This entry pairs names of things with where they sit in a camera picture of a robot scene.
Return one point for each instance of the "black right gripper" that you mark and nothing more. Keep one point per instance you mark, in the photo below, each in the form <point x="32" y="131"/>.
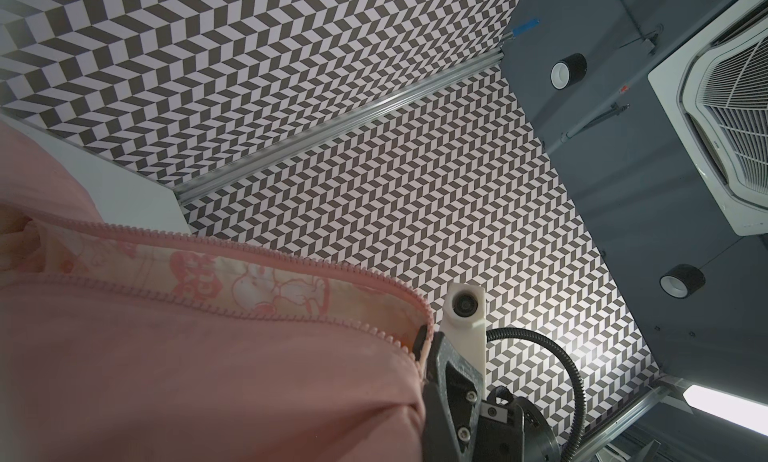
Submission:
<point x="509" y="428"/>

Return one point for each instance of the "pink Snoopy zip jacket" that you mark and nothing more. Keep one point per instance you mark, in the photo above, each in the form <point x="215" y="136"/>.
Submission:
<point x="126" y="344"/>

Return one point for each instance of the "black ceiling spotlight lower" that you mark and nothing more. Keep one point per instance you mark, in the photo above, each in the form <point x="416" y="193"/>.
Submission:
<point x="682" y="281"/>

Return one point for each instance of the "black ceiling spotlight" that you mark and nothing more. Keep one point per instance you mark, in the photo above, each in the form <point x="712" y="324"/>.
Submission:
<point x="568" y="71"/>
<point x="682" y="281"/>

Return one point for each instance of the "ceiling light strip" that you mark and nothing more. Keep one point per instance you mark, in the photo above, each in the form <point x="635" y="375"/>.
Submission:
<point x="737" y="410"/>

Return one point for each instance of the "grey ceiling pipe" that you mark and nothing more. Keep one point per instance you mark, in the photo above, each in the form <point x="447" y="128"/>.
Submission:
<point x="614" y="110"/>

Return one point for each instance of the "black ceiling spotlight upper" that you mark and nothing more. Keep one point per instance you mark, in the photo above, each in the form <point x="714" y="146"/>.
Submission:
<point x="568" y="71"/>

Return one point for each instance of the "white ceiling air conditioner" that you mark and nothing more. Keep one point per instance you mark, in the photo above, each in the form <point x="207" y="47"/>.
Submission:
<point x="713" y="89"/>

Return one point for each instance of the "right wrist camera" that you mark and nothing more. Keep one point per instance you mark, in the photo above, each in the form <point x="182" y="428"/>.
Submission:
<point x="464" y="322"/>

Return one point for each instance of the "aluminium top frame rail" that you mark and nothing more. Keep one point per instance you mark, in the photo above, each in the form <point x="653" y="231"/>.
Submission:
<point x="607" y="431"/>

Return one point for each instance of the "aluminium corner post right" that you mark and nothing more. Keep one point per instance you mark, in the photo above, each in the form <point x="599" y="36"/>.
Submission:
<point x="332" y="129"/>

